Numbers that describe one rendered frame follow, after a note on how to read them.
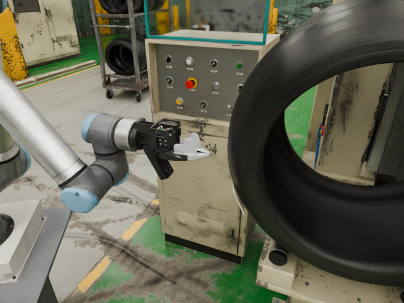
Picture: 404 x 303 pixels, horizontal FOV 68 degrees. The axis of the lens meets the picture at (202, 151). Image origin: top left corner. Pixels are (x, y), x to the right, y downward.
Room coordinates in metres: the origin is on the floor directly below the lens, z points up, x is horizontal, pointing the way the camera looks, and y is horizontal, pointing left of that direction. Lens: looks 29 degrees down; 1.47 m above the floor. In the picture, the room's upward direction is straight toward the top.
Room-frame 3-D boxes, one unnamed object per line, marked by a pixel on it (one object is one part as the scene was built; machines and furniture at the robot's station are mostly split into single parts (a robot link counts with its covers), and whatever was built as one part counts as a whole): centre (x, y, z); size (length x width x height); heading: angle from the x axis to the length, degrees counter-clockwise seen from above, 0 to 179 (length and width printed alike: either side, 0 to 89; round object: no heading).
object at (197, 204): (1.52, -0.06, 0.63); 0.56 x 0.41 x 1.27; 68
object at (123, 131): (0.76, 0.20, 1.11); 0.10 x 0.05 x 0.09; 158
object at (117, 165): (0.79, 0.28, 0.99); 0.12 x 0.09 x 0.12; 164
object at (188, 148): (0.67, 0.03, 1.11); 0.09 x 0.03 x 0.06; 68
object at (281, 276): (0.67, -0.25, 0.84); 0.36 x 0.09 x 0.06; 158
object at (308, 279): (0.61, -0.38, 0.80); 0.37 x 0.36 x 0.02; 68
